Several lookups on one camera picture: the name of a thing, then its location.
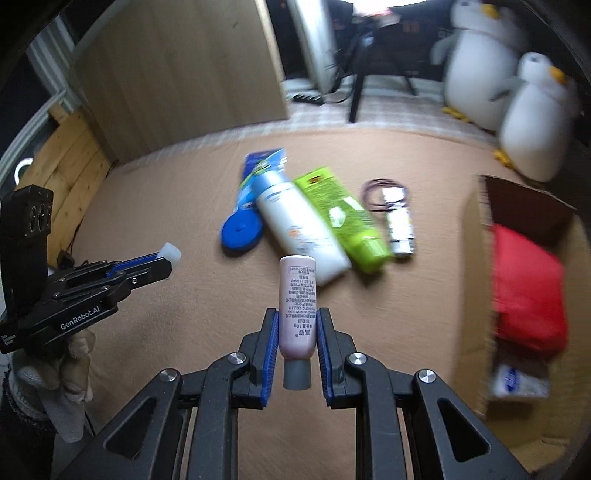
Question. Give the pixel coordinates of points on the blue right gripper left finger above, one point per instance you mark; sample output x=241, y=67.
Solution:
x=256, y=361

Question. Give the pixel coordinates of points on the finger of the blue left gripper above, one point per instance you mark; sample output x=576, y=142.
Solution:
x=147, y=272
x=136, y=263

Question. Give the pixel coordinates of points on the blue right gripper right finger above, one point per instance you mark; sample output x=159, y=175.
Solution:
x=341, y=389

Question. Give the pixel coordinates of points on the small white bottle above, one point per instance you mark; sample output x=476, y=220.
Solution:
x=169, y=252

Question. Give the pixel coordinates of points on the pink bottle grey cap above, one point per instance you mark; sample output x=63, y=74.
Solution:
x=298, y=315

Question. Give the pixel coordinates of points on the green tube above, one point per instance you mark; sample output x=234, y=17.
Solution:
x=350, y=222

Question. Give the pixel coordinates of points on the white sunscreen bottle blue cap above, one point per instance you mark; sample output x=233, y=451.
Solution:
x=301, y=231

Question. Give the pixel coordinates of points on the patterned tissue pack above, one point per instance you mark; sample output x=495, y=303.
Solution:
x=511, y=384

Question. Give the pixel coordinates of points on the red fabric pouch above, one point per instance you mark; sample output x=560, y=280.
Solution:
x=528, y=295

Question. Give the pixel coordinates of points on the left white gloved hand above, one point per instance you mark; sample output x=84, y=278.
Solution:
x=54, y=384

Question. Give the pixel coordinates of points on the blue round container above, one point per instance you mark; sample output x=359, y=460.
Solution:
x=242, y=231

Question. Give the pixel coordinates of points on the pine wood plank panel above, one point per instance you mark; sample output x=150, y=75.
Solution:
x=73, y=165

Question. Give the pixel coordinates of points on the patterned lighter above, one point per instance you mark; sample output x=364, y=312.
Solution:
x=402, y=236

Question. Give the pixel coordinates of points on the blue blister pack card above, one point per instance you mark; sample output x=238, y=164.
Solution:
x=260, y=171

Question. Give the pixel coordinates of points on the purple hair band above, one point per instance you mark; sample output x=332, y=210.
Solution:
x=383, y=195

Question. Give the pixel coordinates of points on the cardboard box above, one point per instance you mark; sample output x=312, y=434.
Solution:
x=524, y=353

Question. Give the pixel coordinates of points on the wooden headboard panel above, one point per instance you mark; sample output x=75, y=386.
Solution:
x=155, y=73

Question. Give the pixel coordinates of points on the black power strip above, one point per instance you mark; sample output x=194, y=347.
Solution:
x=305, y=98

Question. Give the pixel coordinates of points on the small penguin plush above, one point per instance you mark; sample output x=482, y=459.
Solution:
x=537, y=127

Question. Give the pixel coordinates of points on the large penguin plush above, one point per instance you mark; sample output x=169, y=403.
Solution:
x=483, y=50

